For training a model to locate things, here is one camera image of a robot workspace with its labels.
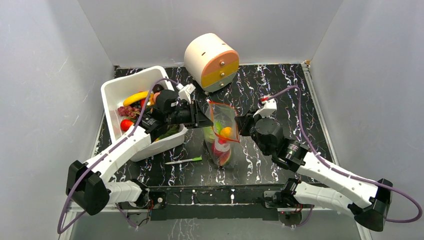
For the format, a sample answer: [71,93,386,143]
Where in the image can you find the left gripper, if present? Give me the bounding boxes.
[165,100,213,130]

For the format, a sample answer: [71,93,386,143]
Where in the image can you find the green toy cabbage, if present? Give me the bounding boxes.
[203,121,223,142]

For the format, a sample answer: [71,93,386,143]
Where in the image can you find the toy orange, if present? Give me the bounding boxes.
[219,126,233,139]

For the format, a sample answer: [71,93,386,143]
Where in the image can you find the clear zip top bag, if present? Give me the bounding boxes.
[203,100,240,169]

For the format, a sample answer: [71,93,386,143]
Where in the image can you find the toy watermelon slice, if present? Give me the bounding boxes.
[217,150,232,166]

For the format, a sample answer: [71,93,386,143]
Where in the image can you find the toy peach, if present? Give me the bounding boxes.
[153,92,161,103]

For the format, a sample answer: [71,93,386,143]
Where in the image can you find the purple toy grapes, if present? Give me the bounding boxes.
[117,106,141,119]

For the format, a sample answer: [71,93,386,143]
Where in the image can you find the red toy apple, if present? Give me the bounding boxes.
[212,138,231,157]

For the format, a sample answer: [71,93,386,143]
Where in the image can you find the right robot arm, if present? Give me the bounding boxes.
[235,112,393,232]

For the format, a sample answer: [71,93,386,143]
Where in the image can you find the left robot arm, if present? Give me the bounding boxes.
[66,90,213,216]

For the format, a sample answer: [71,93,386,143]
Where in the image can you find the toy pineapple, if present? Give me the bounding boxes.
[155,125,180,142]

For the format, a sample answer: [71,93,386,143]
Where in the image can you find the dark round toy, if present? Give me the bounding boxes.
[152,83,165,94]

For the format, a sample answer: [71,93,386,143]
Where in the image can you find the round mini drawer cabinet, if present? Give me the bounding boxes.
[183,33,240,93]

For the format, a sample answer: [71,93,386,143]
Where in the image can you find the yellow toy banana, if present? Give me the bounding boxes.
[122,91,151,107]

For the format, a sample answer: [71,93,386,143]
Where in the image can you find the toy strawberry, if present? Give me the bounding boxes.
[120,119,134,132]

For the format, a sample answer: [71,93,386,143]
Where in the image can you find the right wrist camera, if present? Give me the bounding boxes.
[253,96,277,118]

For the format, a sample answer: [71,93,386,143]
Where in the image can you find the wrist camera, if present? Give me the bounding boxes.
[253,96,277,118]
[176,83,196,104]

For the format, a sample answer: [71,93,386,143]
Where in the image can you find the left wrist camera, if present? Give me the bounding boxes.
[176,83,196,104]

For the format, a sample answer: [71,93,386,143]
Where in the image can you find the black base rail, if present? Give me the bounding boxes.
[151,184,283,221]

